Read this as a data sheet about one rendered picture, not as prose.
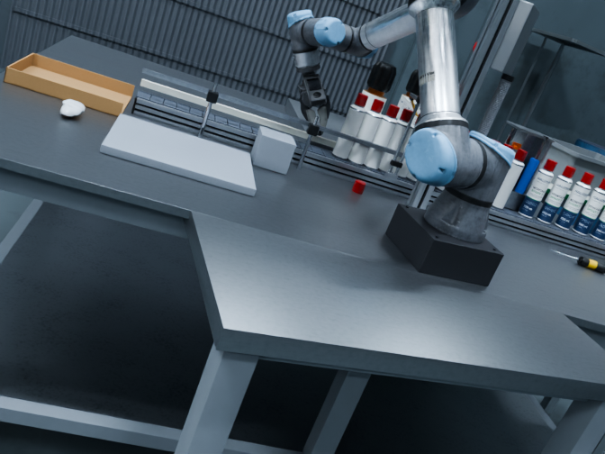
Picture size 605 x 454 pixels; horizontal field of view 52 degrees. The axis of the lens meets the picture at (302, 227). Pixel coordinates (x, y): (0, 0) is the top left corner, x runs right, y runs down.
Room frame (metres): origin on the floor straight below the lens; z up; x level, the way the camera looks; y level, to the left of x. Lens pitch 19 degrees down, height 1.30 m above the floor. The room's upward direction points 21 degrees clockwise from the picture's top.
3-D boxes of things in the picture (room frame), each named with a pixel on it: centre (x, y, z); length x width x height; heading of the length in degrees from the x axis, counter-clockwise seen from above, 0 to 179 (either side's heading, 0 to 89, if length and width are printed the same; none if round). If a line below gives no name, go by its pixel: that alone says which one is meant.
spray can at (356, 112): (1.91, -0.03, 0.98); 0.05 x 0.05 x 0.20
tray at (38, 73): (1.70, 0.74, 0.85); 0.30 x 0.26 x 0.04; 105
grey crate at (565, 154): (3.89, -1.46, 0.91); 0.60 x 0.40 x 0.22; 117
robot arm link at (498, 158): (1.44, -0.33, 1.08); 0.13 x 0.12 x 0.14; 131
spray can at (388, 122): (1.93, -0.13, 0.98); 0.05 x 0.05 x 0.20
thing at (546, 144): (2.16, -0.60, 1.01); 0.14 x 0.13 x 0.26; 105
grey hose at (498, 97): (1.90, -0.40, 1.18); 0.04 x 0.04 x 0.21
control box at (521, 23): (1.90, -0.34, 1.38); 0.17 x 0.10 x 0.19; 160
